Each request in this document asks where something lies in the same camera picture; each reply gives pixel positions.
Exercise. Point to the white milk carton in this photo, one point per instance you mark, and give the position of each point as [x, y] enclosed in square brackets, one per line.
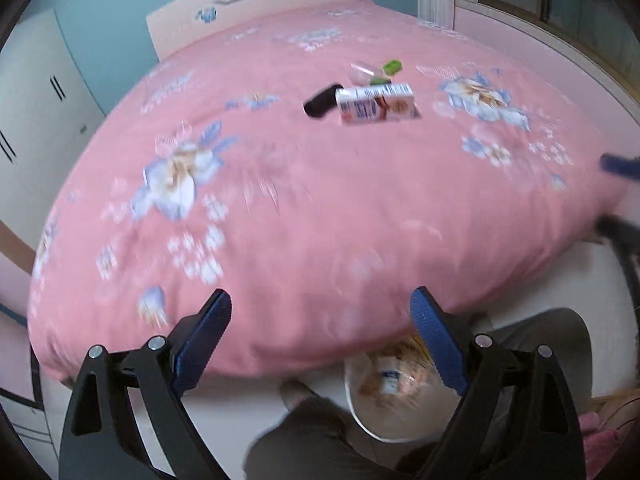
[361, 105]

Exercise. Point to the small green block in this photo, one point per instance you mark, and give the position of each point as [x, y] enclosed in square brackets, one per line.
[379, 81]

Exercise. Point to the clear plastic cup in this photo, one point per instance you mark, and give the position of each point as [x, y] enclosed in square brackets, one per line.
[361, 73]

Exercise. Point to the white trash bin with bag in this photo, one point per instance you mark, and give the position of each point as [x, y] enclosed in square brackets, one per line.
[396, 395]

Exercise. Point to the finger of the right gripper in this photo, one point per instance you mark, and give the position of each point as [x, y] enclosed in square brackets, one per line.
[620, 166]

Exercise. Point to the white wardrobe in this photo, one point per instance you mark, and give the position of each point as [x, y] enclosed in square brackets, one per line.
[48, 116]

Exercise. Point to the green toy brick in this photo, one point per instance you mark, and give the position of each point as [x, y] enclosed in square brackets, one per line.
[392, 68]

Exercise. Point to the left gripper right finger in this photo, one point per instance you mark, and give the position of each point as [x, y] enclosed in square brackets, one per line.
[515, 418]

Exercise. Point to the black foam roller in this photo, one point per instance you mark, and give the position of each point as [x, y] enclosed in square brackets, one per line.
[322, 103]

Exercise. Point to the pink floral bed sheet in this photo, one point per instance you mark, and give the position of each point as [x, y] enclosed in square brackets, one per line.
[209, 175]

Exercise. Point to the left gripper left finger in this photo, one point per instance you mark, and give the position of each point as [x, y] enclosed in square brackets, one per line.
[101, 439]

